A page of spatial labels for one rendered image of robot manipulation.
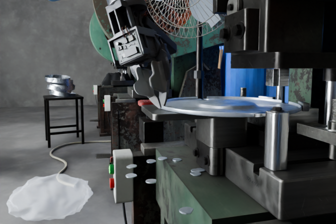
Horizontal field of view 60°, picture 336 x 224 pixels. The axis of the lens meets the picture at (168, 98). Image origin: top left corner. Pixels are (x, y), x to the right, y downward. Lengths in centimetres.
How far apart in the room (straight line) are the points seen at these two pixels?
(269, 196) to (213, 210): 9
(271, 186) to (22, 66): 704
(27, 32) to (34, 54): 49
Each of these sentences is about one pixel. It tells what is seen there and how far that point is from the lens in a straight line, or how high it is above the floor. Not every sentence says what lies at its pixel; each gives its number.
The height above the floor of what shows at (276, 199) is 67.
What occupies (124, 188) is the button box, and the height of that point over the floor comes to 54.
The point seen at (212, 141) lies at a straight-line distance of 58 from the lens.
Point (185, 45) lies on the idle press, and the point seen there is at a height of 102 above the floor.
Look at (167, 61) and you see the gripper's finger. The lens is 57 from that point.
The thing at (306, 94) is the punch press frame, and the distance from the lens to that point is 89.
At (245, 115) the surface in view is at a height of 78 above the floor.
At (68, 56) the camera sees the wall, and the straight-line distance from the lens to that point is 719.
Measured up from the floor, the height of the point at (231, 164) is 68.
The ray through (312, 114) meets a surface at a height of 77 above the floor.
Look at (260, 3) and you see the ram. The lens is 61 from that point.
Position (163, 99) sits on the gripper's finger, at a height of 80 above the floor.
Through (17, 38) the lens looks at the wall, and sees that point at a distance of 737.
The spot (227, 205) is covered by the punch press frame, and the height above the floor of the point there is 64.
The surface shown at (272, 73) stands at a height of 85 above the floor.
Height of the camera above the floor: 86
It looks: 6 degrees down
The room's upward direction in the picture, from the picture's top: straight up
